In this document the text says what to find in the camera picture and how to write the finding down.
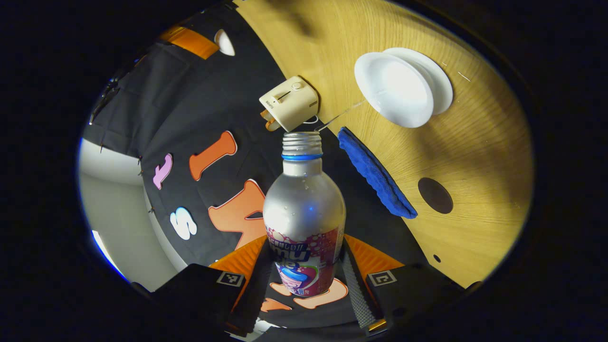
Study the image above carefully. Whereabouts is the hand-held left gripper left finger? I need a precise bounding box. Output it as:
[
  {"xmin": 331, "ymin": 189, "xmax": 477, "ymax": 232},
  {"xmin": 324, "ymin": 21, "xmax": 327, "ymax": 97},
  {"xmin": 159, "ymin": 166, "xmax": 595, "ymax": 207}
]
[{"xmin": 152, "ymin": 235, "xmax": 274, "ymax": 338}]

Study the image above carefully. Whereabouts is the dark round coaster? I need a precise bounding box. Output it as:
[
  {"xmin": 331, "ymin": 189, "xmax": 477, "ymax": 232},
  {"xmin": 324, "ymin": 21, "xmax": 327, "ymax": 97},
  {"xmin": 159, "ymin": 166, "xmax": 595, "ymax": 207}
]
[{"xmin": 418, "ymin": 177, "xmax": 454, "ymax": 215}]

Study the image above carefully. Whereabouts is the blue folded cloth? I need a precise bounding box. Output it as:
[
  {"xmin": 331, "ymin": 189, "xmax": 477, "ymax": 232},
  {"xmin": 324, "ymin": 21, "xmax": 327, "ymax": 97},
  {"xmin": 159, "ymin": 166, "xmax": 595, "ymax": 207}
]
[{"xmin": 337, "ymin": 126, "xmax": 418, "ymax": 219}]

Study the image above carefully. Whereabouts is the white toaster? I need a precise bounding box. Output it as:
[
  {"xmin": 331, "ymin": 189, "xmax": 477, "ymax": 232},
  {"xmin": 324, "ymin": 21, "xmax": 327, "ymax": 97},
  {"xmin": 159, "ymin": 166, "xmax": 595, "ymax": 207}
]
[{"xmin": 259, "ymin": 76, "xmax": 320, "ymax": 133}]

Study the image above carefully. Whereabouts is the silver water bottle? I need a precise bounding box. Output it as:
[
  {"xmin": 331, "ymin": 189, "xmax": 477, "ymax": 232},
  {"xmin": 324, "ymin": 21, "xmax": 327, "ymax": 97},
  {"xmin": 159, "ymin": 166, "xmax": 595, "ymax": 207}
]
[{"xmin": 263, "ymin": 132, "xmax": 346, "ymax": 298}]

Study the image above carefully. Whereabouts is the white teacup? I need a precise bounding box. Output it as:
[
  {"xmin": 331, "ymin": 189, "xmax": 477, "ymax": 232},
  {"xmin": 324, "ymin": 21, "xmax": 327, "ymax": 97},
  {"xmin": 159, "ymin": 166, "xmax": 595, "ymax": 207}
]
[{"xmin": 354, "ymin": 47, "xmax": 454, "ymax": 129}]

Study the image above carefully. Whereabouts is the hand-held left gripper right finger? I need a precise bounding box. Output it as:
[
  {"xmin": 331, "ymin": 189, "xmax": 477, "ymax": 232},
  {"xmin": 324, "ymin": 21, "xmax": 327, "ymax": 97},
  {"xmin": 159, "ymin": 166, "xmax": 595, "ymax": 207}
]
[{"xmin": 340, "ymin": 234, "xmax": 468, "ymax": 336}]

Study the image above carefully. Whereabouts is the black backdrop cloth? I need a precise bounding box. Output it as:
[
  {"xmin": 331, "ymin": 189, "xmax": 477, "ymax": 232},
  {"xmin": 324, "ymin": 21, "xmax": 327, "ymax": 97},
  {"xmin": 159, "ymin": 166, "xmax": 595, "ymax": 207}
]
[{"xmin": 78, "ymin": 2, "xmax": 430, "ymax": 333}]

